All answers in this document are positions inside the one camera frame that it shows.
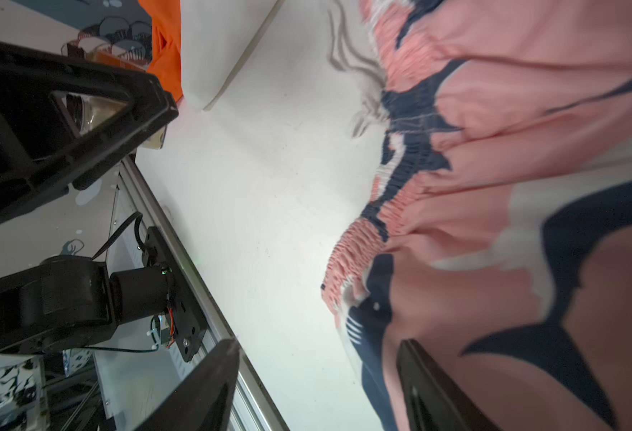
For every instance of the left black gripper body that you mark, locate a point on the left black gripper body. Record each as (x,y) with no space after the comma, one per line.
(42,153)

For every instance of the pink shark print shorts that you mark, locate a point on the pink shark print shorts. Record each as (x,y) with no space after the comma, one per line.
(498,233)

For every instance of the aluminium front rail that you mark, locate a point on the aluminium front rail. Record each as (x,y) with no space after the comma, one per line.
(255,407)

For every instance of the orange cloth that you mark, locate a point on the orange cloth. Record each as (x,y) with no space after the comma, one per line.
(166,44)

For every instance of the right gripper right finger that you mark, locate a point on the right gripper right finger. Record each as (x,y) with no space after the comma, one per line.
(433,400)

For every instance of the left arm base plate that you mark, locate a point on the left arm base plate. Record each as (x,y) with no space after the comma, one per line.
(190,322)

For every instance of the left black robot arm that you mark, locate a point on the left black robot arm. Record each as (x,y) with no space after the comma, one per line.
(67,301)

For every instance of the white cloth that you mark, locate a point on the white cloth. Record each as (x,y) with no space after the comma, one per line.
(217,38)

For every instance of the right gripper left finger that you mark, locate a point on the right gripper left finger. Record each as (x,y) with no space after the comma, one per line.
(203,400)

